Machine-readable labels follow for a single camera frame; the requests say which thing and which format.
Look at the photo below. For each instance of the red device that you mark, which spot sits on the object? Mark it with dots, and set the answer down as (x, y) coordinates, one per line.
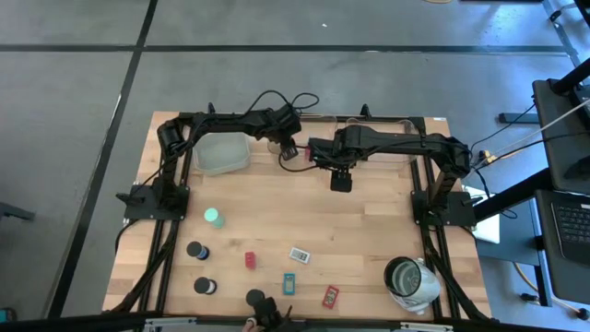
(330, 297)

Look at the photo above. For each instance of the white box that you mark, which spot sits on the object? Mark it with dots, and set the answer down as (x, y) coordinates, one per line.
(488, 230)

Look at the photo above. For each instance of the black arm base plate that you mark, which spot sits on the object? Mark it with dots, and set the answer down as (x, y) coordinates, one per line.
(461, 212)
(138, 207)

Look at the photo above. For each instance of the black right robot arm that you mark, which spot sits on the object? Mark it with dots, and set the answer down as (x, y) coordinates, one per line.
(405, 143)

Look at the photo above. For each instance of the black frame hook bracket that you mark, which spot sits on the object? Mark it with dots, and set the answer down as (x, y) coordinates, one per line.
(365, 110)
(211, 109)

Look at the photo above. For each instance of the black hourglass white sand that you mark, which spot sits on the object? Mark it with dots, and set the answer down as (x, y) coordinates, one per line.
(202, 285)

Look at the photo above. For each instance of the black gantry bar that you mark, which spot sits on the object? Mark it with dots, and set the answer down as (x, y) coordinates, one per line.
(69, 323)

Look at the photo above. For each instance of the black equipment cart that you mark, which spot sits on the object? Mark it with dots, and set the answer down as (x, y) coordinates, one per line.
(553, 138)

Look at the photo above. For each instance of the black laptop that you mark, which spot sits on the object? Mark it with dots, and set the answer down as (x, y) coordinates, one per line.
(574, 226)

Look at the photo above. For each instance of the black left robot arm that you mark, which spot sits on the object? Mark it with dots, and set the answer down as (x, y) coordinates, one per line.
(221, 122)

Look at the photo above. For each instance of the black stand beam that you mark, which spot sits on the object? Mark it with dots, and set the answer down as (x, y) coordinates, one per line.
(511, 196)

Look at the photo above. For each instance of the person's hand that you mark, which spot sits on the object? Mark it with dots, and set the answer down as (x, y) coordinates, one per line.
(251, 327)

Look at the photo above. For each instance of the clear plastic bin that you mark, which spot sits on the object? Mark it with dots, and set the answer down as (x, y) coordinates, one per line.
(273, 146)
(392, 125)

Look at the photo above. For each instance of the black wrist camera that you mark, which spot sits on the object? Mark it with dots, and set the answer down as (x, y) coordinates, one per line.
(341, 183)
(288, 150)

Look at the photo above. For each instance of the mint green hourglass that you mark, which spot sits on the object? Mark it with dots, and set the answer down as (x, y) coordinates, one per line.
(212, 215)

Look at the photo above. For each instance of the black stand foot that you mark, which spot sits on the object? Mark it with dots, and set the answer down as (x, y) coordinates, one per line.
(516, 118)

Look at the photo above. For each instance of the teal device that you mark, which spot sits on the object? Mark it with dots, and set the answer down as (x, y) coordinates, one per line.
(289, 284)

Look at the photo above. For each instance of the black hourglass blue sand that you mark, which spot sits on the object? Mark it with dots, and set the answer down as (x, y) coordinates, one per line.
(195, 249)

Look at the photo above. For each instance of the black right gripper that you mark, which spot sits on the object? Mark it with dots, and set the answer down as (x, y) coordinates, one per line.
(332, 152)

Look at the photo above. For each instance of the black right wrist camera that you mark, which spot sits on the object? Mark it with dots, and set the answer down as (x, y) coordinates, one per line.
(341, 183)

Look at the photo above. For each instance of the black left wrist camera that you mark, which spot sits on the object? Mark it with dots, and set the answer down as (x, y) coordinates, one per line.
(288, 150)

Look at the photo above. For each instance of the white mug dark inside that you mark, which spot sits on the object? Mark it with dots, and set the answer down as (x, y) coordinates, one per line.
(426, 286)

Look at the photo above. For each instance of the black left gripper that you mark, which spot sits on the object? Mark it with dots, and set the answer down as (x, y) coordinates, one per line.
(286, 123)

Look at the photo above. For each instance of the black bulky object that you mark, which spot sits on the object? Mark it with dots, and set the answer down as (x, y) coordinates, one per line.
(268, 315)

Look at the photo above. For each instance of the grey opaque plastic bin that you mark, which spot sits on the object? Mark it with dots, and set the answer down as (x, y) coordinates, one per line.
(221, 154)

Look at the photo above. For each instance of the black capped hourglass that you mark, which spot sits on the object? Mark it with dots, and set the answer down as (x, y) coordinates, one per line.
(254, 297)

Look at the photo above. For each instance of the grey chair leg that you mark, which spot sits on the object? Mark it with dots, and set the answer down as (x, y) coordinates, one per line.
(14, 211)

